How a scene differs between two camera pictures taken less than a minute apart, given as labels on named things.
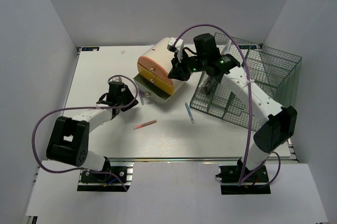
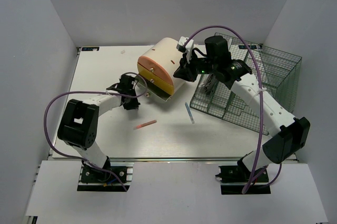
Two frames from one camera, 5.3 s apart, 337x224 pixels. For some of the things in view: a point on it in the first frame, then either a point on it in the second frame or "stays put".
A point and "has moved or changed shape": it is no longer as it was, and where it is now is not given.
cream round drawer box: [152, 81] stays put
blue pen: [189, 112] stays put
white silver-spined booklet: [209, 84] has moved or changed shape
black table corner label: [90, 49] stays put
